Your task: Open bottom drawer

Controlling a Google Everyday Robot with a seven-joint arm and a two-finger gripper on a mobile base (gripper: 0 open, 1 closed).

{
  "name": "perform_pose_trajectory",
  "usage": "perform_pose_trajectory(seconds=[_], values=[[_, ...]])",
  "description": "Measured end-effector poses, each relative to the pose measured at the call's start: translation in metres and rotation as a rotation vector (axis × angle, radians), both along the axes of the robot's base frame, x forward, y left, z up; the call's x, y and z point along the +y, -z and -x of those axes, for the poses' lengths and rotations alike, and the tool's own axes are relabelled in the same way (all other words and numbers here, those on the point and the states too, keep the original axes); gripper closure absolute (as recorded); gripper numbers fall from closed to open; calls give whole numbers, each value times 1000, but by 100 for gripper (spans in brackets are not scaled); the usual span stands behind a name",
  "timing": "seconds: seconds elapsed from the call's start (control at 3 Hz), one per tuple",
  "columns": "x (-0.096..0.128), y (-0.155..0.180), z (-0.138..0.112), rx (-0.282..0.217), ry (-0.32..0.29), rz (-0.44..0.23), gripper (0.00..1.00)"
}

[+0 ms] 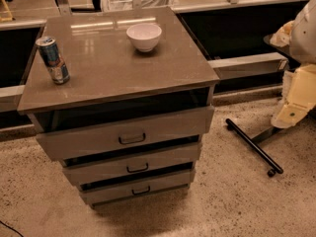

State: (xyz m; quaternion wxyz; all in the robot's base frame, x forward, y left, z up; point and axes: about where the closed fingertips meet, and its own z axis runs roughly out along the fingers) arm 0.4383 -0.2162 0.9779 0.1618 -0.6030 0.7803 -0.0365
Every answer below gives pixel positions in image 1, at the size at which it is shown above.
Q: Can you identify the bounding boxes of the grey bottom drawer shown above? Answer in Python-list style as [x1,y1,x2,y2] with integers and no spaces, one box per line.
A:
[80,169,196,206]

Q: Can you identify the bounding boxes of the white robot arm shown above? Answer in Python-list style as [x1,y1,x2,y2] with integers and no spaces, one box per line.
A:
[270,0,316,128]

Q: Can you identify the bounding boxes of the black rolling side table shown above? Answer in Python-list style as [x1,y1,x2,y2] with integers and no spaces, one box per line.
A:
[225,33,316,178]

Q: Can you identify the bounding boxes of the black floor cable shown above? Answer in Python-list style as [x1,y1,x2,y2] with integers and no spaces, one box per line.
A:
[0,219,25,237]

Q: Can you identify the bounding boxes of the grey top drawer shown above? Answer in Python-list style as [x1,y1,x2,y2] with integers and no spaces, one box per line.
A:
[37,106,214,160]

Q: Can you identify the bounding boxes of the grey rail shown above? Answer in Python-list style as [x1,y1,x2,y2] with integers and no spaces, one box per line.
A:
[208,52,289,80]
[0,85,25,113]

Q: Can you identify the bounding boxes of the grey left side rail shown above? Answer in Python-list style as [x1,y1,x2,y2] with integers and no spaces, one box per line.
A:
[0,85,25,113]

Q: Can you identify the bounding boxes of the grey middle drawer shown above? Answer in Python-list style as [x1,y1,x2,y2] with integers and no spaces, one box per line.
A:
[63,142,201,186]

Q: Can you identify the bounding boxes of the yellow object top left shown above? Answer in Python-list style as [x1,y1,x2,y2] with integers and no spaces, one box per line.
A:
[0,0,14,22]

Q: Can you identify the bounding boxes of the white ceramic bowl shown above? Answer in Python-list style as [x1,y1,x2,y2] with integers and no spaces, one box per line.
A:
[126,23,162,52]

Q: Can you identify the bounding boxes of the wire mesh basket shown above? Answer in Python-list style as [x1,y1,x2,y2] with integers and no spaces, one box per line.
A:
[101,0,178,12]

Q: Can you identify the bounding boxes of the blue silver drink can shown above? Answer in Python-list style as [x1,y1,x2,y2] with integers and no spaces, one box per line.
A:
[36,37,70,85]

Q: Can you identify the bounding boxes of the grey drawer cabinet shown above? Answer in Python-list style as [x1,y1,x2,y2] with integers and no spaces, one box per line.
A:
[18,7,219,193]

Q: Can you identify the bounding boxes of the grey right side rail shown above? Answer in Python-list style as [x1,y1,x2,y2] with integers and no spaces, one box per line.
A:
[208,52,289,80]

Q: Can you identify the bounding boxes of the grey drawer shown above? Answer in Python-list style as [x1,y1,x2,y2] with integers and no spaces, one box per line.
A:
[37,106,214,160]
[80,169,196,206]
[63,142,201,186]

